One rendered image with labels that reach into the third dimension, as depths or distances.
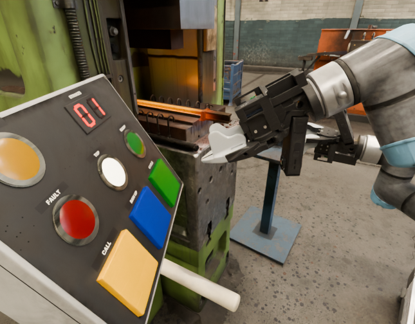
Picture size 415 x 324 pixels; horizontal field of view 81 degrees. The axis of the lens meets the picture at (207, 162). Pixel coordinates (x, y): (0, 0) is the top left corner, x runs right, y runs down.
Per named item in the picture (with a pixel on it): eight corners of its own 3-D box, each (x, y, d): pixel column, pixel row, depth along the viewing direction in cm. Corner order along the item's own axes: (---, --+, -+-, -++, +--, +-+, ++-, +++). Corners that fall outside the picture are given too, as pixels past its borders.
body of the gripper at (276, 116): (230, 101, 44) (295, 65, 40) (250, 139, 47) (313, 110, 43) (231, 114, 37) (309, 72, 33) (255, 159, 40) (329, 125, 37)
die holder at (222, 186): (235, 201, 129) (240, 120, 108) (198, 252, 100) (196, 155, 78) (151, 175, 153) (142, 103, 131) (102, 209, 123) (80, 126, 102)
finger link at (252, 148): (224, 146, 44) (269, 124, 41) (228, 154, 45) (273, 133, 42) (224, 159, 40) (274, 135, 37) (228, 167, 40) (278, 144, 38)
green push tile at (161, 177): (181, 184, 53) (160, 157, 50) (174, 206, 46) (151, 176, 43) (174, 187, 53) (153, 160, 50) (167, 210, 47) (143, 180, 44)
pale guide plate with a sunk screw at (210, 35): (216, 49, 111) (217, 5, 103) (207, 51, 104) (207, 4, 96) (212, 49, 112) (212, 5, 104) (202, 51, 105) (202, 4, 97)
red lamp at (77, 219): (108, 225, 29) (100, 196, 27) (73, 253, 26) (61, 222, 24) (90, 216, 30) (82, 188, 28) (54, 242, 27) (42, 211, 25)
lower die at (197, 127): (213, 128, 99) (213, 108, 95) (186, 147, 84) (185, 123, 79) (134, 113, 116) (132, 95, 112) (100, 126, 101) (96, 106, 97)
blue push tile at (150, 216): (172, 215, 44) (147, 184, 41) (163, 248, 37) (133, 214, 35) (164, 219, 45) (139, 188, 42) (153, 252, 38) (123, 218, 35)
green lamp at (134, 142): (151, 151, 47) (148, 130, 45) (134, 161, 43) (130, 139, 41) (139, 148, 48) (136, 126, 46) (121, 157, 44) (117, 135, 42)
